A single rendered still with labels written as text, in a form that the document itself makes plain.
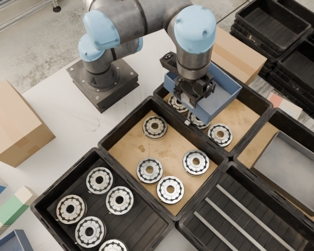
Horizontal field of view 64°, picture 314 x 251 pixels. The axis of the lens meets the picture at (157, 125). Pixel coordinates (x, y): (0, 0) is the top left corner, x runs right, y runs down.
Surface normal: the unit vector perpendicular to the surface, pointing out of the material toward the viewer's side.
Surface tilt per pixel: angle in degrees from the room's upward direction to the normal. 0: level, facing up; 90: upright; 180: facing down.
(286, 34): 0
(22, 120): 0
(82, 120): 0
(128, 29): 69
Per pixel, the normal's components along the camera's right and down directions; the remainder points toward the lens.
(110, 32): 0.36, 0.52
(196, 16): -0.11, -0.31
